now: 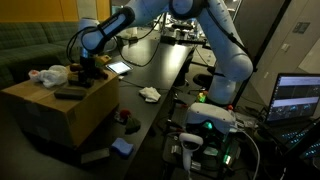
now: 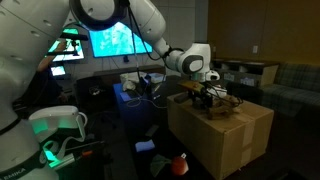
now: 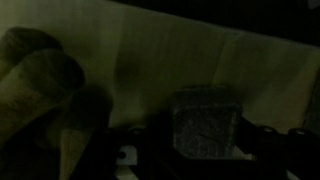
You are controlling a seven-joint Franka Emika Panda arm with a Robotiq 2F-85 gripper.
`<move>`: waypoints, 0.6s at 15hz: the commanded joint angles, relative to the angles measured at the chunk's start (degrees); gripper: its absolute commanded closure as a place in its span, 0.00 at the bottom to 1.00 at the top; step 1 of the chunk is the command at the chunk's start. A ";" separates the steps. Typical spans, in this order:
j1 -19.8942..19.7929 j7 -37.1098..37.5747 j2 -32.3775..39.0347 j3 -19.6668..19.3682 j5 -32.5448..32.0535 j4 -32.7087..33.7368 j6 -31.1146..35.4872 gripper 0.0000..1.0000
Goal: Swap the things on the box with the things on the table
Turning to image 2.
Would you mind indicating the small red knob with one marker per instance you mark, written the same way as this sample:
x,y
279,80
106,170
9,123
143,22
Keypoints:
x,y
87,153

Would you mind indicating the red and black toy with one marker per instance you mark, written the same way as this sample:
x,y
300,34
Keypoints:
x,y
223,108

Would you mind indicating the dark green cloth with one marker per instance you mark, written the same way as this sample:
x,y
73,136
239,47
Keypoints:
x,y
159,164

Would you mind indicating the small lit screen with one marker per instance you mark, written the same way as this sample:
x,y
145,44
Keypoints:
x,y
58,70

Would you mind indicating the lit computer monitor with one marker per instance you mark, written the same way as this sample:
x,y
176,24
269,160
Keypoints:
x,y
70,45

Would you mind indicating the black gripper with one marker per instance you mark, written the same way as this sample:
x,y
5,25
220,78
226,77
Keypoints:
x,y
201,94

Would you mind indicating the white cloth pile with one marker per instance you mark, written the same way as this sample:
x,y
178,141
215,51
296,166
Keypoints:
x,y
131,80

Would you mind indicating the large wall display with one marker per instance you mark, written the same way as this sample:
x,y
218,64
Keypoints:
x,y
113,40

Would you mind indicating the blue sponge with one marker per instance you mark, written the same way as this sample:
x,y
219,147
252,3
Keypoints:
x,y
145,145

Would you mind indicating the clear plastic container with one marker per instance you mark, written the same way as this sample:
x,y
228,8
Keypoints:
x,y
156,78

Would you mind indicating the white wall outlet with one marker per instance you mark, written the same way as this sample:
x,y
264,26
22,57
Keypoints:
x,y
255,49

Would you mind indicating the black rectangular case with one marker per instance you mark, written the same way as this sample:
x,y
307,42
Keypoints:
x,y
181,97

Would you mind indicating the seated person dark clothes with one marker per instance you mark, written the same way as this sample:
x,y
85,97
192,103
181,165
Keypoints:
x,y
43,86

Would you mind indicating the green plaid sofa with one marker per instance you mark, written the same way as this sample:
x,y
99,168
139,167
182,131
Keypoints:
x,y
293,90

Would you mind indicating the dark wood low shelf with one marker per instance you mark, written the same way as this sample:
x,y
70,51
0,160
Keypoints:
x,y
246,71

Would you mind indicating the large cardboard box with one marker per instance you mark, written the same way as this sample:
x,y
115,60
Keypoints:
x,y
206,143

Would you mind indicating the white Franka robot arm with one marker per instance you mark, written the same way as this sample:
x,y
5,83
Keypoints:
x,y
20,66

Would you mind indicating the dark wooden desk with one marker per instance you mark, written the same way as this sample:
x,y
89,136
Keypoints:
x,y
96,90

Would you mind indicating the white VR headset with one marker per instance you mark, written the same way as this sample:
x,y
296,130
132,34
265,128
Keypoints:
x,y
56,120

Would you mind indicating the red round toy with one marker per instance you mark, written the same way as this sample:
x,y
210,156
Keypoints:
x,y
180,166

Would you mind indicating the black bar camera on stand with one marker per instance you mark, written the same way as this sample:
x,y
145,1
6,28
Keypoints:
x,y
74,36

